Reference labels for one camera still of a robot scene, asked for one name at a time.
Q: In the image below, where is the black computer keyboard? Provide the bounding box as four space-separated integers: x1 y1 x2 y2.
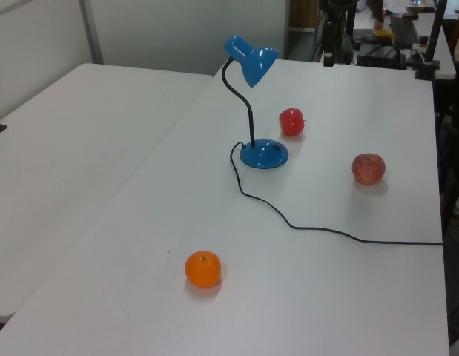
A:
389 15 422 46

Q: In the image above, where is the black box with cables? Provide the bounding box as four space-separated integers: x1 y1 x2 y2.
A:
356 39 407 68

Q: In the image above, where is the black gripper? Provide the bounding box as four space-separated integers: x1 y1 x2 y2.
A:
322 20 336 68

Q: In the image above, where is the blue desk lamp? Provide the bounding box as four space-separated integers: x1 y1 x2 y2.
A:
224 34 289 171

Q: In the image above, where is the red apple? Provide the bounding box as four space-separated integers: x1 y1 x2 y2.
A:
278 108 306 137
351 153 386 185

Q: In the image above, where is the dark lamp power cable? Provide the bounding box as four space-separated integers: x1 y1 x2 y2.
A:
228 142 444 247

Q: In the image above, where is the black pole with clamp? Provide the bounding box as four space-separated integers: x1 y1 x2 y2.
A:
415 0 448 81

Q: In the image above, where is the orange mandarin fruit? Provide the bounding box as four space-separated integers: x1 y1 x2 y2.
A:
184 250 222 288

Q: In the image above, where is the grey partition post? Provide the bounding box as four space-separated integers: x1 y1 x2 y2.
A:
79 0 105 65

